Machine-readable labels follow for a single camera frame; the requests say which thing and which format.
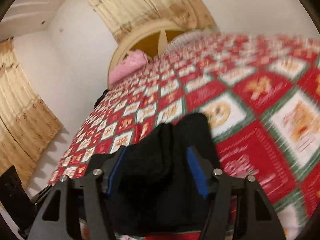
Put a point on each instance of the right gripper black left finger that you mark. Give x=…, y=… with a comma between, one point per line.
x=69, y=199

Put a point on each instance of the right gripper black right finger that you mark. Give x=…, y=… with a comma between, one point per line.
x=243, y=200

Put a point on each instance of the black pants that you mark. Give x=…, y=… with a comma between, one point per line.
x=153, y=190

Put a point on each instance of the black object beside bed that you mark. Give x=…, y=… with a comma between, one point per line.
x=99, y=100

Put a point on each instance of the red teddy patchwork bedspread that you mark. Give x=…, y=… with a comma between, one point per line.
x=261, y=96

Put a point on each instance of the pink folded blanket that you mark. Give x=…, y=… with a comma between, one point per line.
x=131, y=63

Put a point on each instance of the striped grey pillow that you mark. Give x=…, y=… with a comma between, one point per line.
x=187, y=37

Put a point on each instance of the cream wooden headboard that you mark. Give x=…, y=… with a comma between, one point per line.
x=151, y=38

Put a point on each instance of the beige curtain behind headboard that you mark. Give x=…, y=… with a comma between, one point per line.
x=122, y=16

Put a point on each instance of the beige curtain on left wall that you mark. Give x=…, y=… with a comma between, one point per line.
x=27, y=124

